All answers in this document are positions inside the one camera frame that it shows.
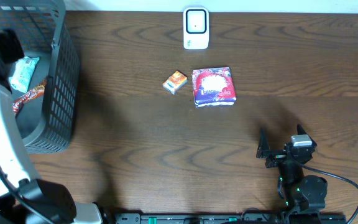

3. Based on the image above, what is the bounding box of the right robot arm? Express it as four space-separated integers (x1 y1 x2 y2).
256 125 328 223

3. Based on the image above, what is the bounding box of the orange chocolate bar wrapper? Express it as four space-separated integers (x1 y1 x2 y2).
12 78 47 115

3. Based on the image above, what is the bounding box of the small orange box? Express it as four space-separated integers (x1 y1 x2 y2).
162 70 188 95

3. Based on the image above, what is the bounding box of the red purple rice packet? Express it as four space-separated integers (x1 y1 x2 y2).
191 67 237 108

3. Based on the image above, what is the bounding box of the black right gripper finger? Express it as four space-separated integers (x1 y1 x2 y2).
256 129 270 159
296 124 312 140

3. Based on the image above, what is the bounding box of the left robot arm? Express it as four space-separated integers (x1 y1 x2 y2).
0 1 108 223

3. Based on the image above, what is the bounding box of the grey plastic mesh basket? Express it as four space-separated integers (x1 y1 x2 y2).
0 0 80 154

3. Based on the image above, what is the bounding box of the teal snack packet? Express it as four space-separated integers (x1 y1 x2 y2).
9 56 40 93

